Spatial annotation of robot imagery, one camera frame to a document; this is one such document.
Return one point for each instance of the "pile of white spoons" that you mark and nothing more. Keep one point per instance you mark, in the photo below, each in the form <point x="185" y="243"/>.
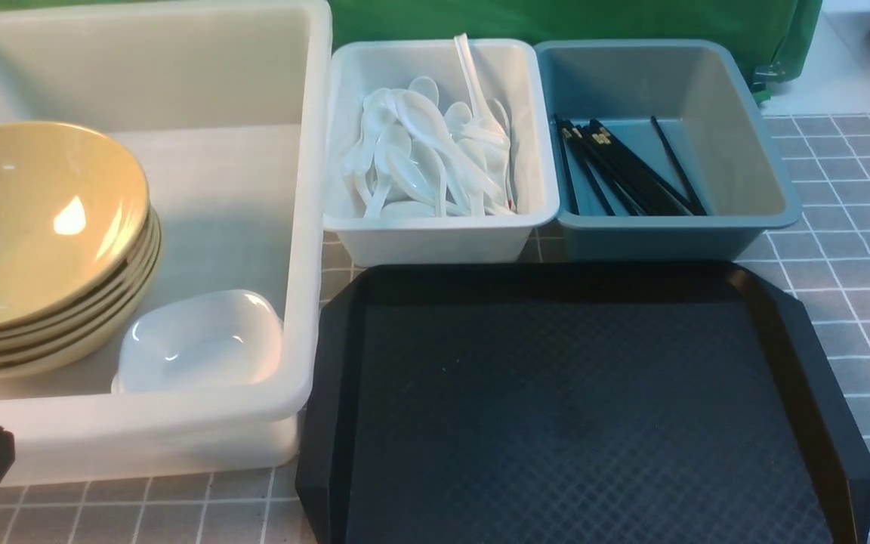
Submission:
<point x="397" y="175"/>

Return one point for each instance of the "black chopsticks in bin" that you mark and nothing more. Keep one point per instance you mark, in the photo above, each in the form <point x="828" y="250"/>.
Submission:
<point x="609" y="165"/>

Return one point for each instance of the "white ceramic soup spoon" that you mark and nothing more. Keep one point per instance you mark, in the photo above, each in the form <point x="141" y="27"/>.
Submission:
<point x="424" y="121"/>

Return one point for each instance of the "black serving tray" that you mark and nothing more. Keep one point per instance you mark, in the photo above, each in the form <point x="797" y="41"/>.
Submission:
<point x="673" y="402"/>

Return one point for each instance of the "large white plastic tub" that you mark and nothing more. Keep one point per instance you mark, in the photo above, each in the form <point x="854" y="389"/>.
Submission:
<point x="224" y="104"/>

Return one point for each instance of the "white spoon bin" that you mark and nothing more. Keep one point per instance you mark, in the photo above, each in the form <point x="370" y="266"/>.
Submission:
<point x="508" y="70"/>

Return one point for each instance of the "yellow noodle bowl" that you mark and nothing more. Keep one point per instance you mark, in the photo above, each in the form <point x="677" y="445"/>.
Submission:
<point x="83" y="339"/>
<point x="41" y="335"/>
<point x="72" y="201"/>
<point x="111" y="286"/>

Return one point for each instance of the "teal chopstick bin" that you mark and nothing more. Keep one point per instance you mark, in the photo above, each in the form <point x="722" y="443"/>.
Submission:
<point x="683" y="107"/>

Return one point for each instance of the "white square dish in tub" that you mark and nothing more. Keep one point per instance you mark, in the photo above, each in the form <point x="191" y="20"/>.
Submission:
<point x="217" y="339"/>

